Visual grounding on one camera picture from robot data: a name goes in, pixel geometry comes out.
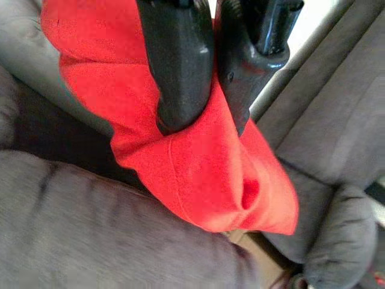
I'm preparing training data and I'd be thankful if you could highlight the grey fabric sofa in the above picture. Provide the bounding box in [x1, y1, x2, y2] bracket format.
[0, 0, 385, 289]

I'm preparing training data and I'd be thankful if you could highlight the red pillow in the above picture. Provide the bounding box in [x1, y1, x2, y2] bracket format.
[40, 0, 300, 236]

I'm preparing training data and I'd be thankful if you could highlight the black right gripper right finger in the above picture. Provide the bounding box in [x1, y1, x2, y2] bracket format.
[215, 0, 304, 138]

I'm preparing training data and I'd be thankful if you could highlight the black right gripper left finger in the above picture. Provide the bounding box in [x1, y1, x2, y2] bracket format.
[137, 0, 215, 137]

